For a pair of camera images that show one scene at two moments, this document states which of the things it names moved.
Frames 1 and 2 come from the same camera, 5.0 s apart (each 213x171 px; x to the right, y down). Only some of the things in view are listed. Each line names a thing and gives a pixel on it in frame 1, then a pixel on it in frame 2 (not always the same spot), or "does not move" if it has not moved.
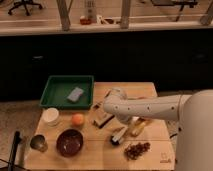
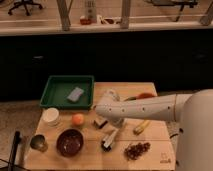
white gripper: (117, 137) to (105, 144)
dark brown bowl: (69, 143) does not move
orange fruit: (77, 119) does not move
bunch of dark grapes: (133, 151) does not move
